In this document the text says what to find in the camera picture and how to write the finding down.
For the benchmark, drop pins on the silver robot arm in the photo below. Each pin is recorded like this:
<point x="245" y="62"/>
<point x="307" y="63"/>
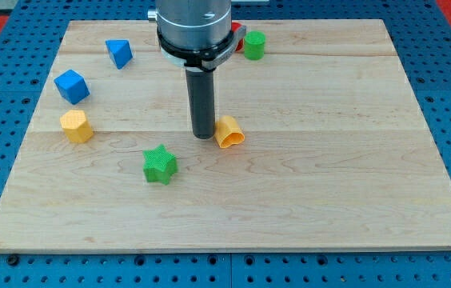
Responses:
<point x="193" y="24"/>

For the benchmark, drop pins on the green star block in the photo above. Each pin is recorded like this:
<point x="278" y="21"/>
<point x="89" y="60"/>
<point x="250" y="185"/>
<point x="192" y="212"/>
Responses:
<point x="159" y="165"/>

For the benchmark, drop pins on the red circle block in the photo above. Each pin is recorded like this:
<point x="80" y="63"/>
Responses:
<point x="238" y="32"/>

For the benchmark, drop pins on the yellow heart block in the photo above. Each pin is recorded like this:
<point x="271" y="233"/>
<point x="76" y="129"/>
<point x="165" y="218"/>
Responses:
<point x="228" y="132"/>

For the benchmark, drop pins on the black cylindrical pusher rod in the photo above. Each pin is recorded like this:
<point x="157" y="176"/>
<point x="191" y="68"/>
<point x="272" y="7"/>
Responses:
<point x="200" y="87"/>

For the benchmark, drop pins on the black and grey wrist clamp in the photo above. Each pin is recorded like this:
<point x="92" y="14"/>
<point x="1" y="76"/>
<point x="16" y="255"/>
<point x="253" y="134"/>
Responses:
<point x="199" y="60"/>

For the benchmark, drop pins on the wooden board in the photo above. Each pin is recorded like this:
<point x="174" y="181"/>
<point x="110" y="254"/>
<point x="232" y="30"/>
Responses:
<point x="337" y="156"/>

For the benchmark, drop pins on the green cylinder block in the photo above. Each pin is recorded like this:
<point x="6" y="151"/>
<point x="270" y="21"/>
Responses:
<point x="254" y="45"/>

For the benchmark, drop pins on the blue triangle block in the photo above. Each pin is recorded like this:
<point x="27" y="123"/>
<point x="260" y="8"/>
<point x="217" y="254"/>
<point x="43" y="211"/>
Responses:
<point x="119" y="51"/>

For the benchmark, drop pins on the yellow hexagon block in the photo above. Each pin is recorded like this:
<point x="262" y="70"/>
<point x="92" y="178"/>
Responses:
<point x="76" y="126"/>

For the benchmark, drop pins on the blue cube block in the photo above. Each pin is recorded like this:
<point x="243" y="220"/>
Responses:
<point x="72" y="87"/>

